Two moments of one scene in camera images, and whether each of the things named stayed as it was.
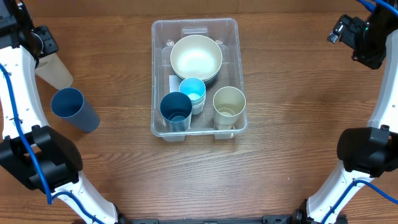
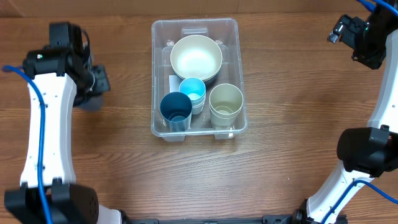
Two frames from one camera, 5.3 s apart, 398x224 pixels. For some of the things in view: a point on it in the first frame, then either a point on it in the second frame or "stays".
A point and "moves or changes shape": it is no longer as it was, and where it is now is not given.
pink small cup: [199, 104] stays
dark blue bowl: [212, 80] → [205, 70]
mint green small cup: [198, 101] stays
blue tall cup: [176, 109] stays
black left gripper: [45, 51] → [95, 86]
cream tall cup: [51, 70] moves or changes shape
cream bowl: [196, 56] stays
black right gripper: [375, 58] stays
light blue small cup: [193, 87] stays
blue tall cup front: [69, 104] → [93, 103]
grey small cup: [197, 109] stays
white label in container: [174, 83] stays
